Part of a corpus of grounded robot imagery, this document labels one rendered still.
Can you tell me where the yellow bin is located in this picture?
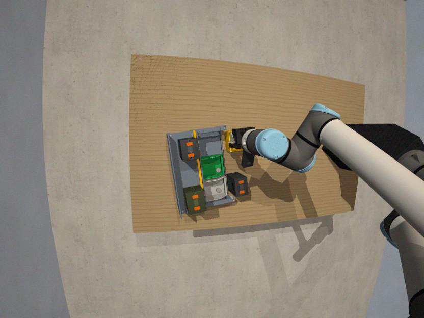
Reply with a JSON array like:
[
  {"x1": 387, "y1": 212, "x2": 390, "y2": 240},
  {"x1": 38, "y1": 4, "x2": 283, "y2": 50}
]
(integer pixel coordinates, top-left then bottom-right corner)
[{"x1": 224, "y1": 131, "x2": 243, "y2": 152}]

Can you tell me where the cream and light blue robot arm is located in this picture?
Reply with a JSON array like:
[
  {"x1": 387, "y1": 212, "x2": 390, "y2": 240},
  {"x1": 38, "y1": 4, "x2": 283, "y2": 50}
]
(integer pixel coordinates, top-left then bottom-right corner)
[{"x1": 241, "y1": 103, "x2": 424, "y2": 318}]

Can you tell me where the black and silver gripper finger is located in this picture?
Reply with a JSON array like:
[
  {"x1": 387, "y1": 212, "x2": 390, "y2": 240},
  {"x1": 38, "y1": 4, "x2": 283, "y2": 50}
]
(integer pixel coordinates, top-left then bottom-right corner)
[{"x1": 228, "y1": 133, "x2": 236, "y2": 148}]

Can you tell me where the grey metal rack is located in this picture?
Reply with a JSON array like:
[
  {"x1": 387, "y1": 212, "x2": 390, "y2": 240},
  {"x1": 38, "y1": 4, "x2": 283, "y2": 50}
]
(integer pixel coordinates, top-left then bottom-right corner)
[{"x1": 167, "y1": 125, "x2": 235, "y2": 219}]

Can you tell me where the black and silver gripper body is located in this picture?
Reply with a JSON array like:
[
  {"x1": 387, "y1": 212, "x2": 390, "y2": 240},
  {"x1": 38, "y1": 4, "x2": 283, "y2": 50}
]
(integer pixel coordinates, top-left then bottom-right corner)
[{"x1": 232, "y1": 127, "x2": 255, "y2": 149}]

